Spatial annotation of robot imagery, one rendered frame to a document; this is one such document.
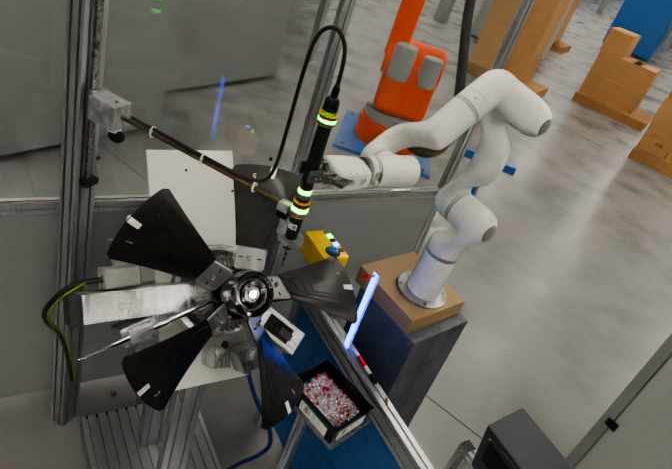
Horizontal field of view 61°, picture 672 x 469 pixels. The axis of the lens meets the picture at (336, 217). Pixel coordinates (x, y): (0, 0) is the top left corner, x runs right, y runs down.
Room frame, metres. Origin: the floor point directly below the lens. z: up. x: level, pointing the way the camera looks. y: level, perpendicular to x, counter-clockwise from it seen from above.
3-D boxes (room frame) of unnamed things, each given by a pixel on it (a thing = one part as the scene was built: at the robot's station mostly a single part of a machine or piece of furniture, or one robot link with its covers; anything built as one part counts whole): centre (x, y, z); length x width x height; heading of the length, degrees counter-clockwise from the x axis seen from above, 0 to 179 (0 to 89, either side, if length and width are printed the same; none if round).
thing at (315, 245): (1.66, 0.00, 1.02); 0.16 x 0.10 x 0.11; 39
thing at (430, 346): (1.69, -0.38, 0.47); 0.30 x 0.30 x 0.93; 48
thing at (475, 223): (1.66, -0.42, 1.30); 0.19 x 0.12 x 0.24; 46
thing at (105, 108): (1.38, 0.69, 1.44); 0.10 x 0.07 x 0.08; 74
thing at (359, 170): (1.28, 0.01, 1.56); 0.11 x 0.10 x 0.07; 129
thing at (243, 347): (1.19, 0.12, 0.91); 0.12 x 0.08 x 0.12; 39
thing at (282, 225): (1.21, 0.10, 1.40); 0.09 x 0.07 x 0.10; 74
